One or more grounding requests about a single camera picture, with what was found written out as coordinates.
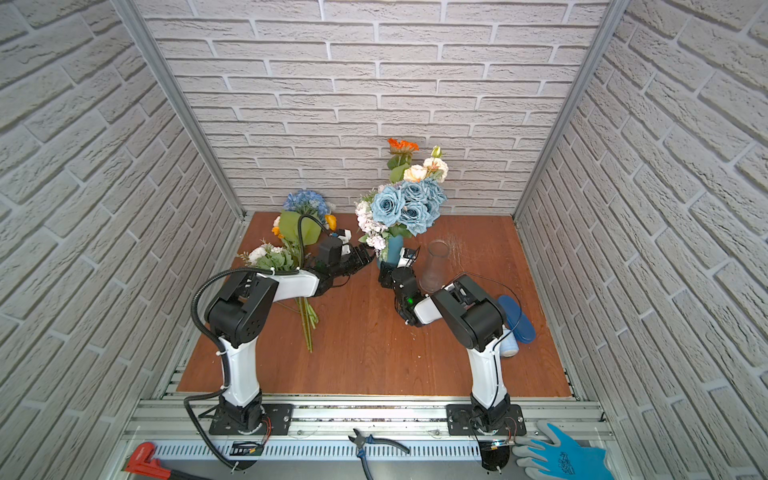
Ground clear ribbed glass vase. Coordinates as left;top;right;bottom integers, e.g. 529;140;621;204
419;240;451;294

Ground teal ceramic vase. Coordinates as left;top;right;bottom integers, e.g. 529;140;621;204
378;235;404;268

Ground white lilac flower bouquet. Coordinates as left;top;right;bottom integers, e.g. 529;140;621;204
355;192;389;255

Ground blue hydrangea flower stem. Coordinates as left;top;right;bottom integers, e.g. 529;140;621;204
283;189;332;220

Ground dusty blue flower stem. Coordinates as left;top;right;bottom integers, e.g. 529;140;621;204
368;179;447;238

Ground peach rose flower stem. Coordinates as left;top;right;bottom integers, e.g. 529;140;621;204
403;146;449;183

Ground orange gerbera flower stem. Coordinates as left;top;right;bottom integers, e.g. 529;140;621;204
387;138;419;183

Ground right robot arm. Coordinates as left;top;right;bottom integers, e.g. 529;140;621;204
379;248;511;432

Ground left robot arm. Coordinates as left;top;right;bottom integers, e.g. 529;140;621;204
198;236;375;433

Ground yellow white poppy stem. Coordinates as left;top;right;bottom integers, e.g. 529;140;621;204
272;210;337;353

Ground white pink flower bunch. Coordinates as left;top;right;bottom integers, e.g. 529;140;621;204
238;243;298;272

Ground blue spray bottle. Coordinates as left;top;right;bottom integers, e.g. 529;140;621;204
498;295;536;358

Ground blue work glove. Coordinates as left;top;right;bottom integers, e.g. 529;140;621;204
511;421;614;480

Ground red clamp tool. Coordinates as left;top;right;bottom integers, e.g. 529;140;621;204
123;442;171;480

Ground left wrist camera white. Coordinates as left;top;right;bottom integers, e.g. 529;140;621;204
333;229;352;256

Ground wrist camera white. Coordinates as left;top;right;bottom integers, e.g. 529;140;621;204
397;247;420;268
333;229;352;256

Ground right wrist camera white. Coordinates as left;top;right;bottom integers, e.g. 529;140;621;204
397;247;420;268

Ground black corrugated cable hose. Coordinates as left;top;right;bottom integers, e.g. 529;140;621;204
182;213;331;472

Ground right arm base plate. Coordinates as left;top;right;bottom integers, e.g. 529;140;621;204
446;403;527;437

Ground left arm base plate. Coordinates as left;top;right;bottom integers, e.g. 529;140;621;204
208;402;294;436

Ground black handled pliers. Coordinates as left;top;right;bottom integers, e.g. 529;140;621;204
348;428;412;480

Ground aluminium rail frame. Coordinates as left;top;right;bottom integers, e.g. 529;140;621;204
107;392;619;463

